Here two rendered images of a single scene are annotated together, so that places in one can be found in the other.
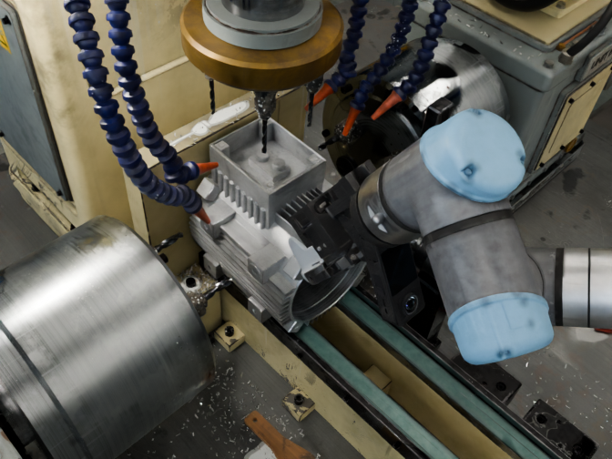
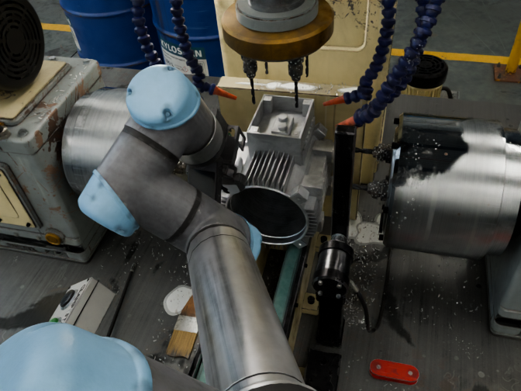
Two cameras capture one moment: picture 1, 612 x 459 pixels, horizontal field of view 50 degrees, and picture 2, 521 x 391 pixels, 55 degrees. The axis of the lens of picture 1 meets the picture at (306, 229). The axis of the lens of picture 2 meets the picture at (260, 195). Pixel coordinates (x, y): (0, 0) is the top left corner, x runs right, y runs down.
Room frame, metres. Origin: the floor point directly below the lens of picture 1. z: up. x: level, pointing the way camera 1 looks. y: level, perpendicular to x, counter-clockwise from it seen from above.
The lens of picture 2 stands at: (0.30, -0.61, 1.71)
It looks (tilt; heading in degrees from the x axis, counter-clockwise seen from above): 45 degrees down; 67
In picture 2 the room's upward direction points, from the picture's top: 6 degrees counter-clockwise
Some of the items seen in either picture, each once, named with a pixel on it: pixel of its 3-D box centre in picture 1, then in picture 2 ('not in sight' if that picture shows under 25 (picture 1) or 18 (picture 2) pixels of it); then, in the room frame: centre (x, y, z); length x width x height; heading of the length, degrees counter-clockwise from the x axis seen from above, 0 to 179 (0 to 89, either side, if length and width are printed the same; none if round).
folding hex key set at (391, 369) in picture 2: not in sight; (393, 371); (0.64, -0.33, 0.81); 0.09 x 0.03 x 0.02; 139
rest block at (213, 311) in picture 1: (192, 303); not in sight; (0.58, 0.17, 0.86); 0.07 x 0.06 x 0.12; 139
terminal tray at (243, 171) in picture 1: (267, 171); (281, 130); (0.64, 0.06, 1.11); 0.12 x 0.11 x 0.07; 47
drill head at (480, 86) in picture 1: (424, 120); (459, 187); (0.87, -0.18, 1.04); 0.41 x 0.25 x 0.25; 139
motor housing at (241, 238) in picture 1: (283, 234); (279, 180); (0.61, 0.03, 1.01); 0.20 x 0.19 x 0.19; 47
